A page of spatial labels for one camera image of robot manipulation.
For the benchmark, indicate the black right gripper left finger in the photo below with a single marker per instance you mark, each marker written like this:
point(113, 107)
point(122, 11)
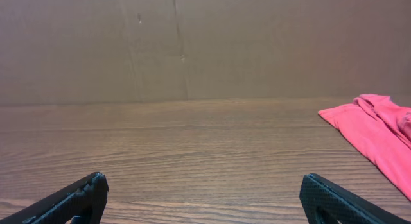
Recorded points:
point(83, 201)

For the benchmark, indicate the red printed t-shirt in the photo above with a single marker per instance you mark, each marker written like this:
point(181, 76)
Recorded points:
point(380, 130)

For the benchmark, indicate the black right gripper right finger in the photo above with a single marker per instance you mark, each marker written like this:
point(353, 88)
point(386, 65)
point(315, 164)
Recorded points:
point(327, 203)

